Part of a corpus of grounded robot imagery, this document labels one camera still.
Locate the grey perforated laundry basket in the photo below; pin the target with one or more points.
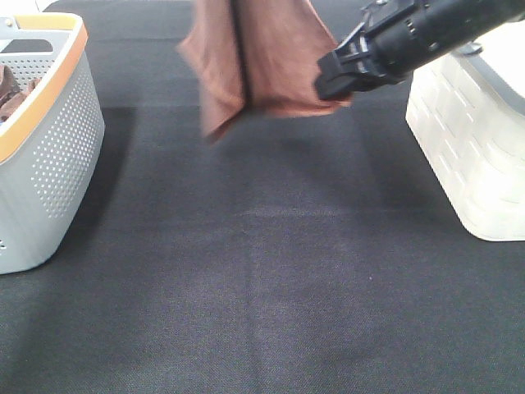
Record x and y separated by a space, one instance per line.
50 145

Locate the black table cloth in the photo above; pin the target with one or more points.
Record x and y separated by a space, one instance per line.
307 255

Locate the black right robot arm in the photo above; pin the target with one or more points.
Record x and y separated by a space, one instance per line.
395 38

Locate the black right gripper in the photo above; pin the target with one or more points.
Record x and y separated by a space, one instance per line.
353 66

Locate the brown towel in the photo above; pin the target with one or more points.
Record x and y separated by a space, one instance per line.
12 96
257 57

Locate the white storage box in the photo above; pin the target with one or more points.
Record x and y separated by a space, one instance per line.
466 111

